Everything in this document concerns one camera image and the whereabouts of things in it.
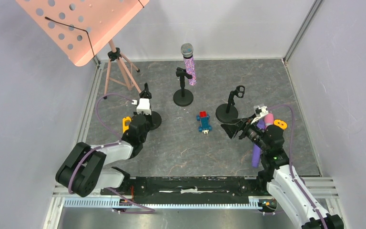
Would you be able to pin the pink toy microphone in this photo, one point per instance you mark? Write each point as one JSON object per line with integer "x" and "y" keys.
{"x": 268, "y": 120}

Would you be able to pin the yellow triangle toy block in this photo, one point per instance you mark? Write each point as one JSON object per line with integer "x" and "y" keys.
{"x": 125, "y": 123}

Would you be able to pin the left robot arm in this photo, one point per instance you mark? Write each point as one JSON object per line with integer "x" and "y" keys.
{"x": 81, "y": 172}

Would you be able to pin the purple toy microphone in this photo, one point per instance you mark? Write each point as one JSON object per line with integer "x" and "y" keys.
{"x": 256, "y": 149}

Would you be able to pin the glitter microphone silver head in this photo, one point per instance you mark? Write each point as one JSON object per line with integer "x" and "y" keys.
{"x": 187, "y": 52}

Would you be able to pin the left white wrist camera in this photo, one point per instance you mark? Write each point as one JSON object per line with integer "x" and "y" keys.
{"x": 143, "y": 106}

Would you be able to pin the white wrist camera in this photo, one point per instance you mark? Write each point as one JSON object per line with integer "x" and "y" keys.
{"x": 260, "y": 112}
{"x": 143, "y": 106}

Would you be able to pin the red blue toy car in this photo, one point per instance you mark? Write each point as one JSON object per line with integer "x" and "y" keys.
{"x": 204, "y": 126}

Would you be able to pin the black microphone stand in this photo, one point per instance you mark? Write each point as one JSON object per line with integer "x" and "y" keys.
{"x": 154, "y": 119}
{"x": 183, "y": 97}
{"x": 228, "y": 112}

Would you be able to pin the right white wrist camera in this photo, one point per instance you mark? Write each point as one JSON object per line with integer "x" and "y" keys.
{"x": 260, "y": 112}

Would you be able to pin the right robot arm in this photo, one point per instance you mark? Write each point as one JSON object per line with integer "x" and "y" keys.
{"x": 280, "y": 179}

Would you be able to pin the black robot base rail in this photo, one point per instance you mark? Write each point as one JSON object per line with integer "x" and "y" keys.
{"x": 192, "y": 190}

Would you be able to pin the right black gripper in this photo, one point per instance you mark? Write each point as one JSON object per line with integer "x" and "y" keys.
{"x": 230, "y": 129}

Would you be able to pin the pink music stand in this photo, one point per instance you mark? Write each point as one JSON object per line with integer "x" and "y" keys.
{"x": 81, "y": 28}

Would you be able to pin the stacked orange blue green blocks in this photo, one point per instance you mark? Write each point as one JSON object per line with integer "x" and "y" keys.
{"x": 280, "y": 123}

